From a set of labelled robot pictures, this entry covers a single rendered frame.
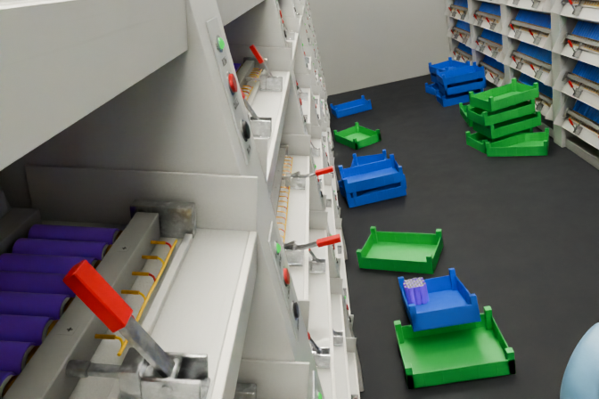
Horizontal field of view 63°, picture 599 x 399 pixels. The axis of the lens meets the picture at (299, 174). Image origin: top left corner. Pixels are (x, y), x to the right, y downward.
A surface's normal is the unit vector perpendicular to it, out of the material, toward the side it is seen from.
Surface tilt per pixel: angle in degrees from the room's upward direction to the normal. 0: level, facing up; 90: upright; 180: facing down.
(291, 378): 90
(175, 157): 90
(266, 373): 90
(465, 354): 0
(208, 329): 15
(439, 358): 0
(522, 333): 0
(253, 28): 90
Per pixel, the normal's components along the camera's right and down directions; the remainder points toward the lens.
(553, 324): -0.22, -0.90
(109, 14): 1.00, 0.05
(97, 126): -0.02, 0.39
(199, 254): 0.04, -0.92
